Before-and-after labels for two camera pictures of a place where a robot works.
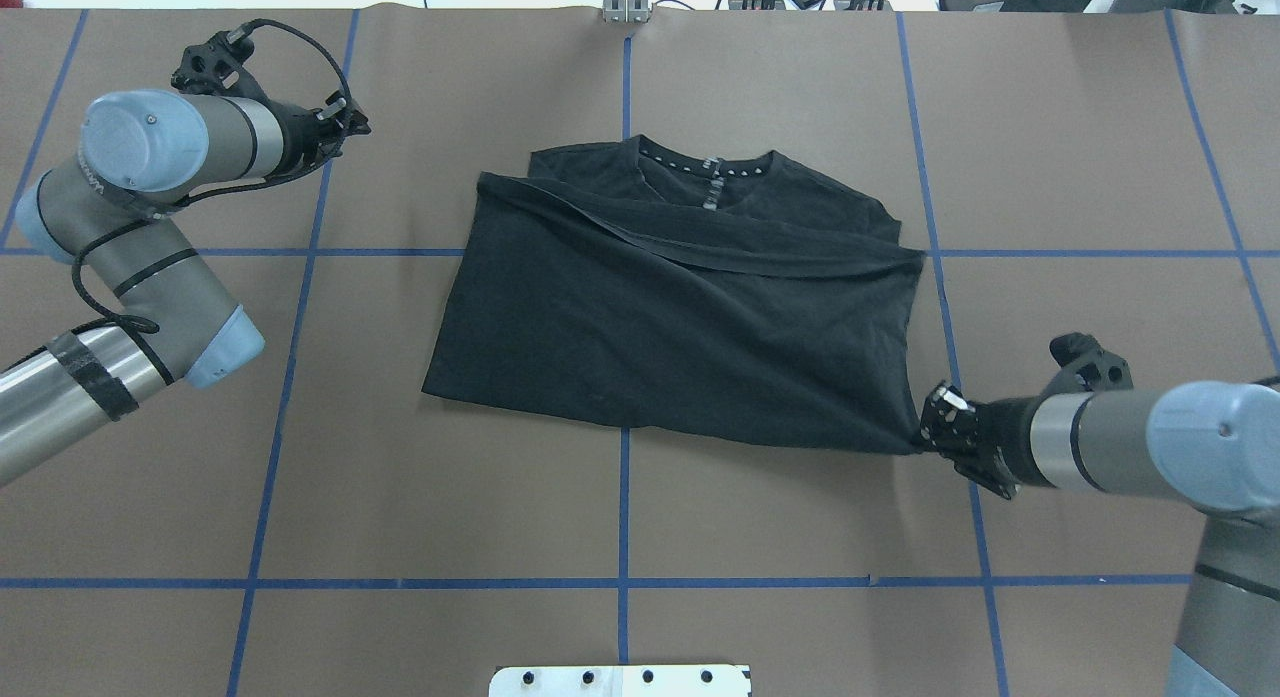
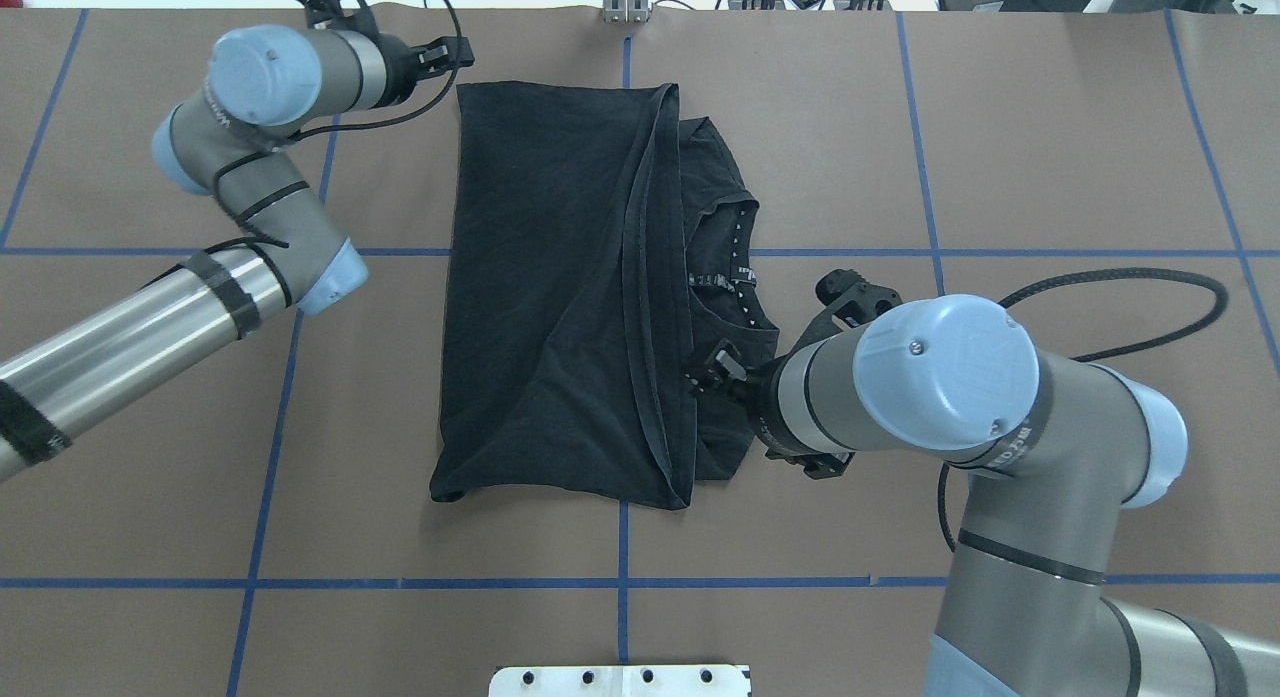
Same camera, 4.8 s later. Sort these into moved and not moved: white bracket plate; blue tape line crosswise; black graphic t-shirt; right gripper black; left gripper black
Moved: left gripper black; right gripper black; black graphic t-shirt
Not moved: blue tape line crosswise; white bracket plate
